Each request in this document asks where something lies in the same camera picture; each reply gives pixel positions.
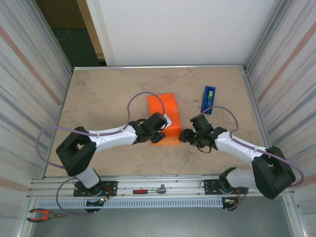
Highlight blue tape dispenser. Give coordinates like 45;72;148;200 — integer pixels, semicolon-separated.
201;85;216;116

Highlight orange wrapping paper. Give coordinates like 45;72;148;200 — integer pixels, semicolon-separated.
147;92;183;147

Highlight red power wire yellow connector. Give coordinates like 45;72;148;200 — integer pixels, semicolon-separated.
100;186;117;202
223;189;241;205

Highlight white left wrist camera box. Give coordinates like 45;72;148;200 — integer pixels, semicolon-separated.
161;115;173;130

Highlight white door frame post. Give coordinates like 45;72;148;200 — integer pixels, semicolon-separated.
85;0;117;67

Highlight white slotted cable duct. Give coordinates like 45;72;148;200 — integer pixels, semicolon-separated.
36;197;224;209

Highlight red handled ratchet wrench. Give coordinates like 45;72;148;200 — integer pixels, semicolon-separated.
132;184;168;195

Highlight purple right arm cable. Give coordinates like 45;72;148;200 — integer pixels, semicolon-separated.
201;106;305;212

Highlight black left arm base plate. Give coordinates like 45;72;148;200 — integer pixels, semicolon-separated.
73;180;118;198

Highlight orange handled pliers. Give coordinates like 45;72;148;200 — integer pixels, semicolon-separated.
26;208;64;223

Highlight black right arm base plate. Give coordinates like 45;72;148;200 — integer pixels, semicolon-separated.
204;178;249;196

